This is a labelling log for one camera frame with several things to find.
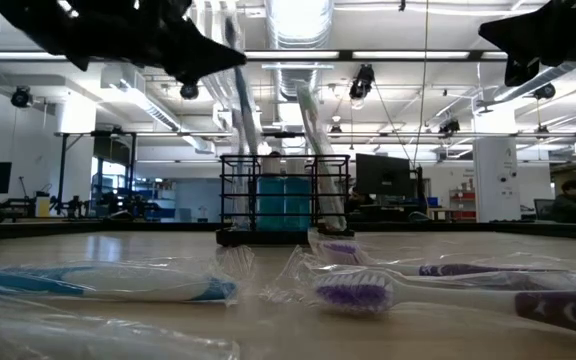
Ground black table frame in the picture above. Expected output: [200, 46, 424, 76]
[0, 218, 576, 245]

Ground black overhead light bar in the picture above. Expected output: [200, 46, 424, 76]
[0, 48, 514, 63]

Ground thin hanging cable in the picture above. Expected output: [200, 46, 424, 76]
[414, 0, 430, 166]

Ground teal mouthwash bottle white cap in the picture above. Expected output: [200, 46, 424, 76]
[283, 158, 313, 232]
[257, 158, 286, 232]

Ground red shelf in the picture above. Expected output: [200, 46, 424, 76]
[449, 188, 477, 220]

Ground black wire caddy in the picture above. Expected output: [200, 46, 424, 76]
[215, 153, 355, 247]

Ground purple toothbrush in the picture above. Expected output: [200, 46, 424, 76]
[292, 227, 576, 292]
[262, 263, 576, 339]

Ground black background frame beam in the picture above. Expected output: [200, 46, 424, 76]
[55, 130, 576, 141]

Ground black background frame post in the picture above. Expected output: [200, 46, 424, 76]
[57, 133, 69, 217]

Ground blue toothbrush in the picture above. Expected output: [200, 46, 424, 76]
[228, 104, 257, 229]
[222, 16, 262, 156]
[0, 244, 257, 306]

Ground black computer monitor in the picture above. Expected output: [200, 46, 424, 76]
[355, 153, 412, 197]

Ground green toothbrush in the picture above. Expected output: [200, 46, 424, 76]
[295, 79, 350, 233]
[0, 292, 242, 360]

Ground white pillar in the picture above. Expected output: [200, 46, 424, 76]
[472, 137, 522, 224]

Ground silver ventilation duct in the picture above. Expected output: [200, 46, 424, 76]
[266, 0, 335, 102]

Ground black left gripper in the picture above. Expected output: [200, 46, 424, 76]
[61, 0, 248, 77]

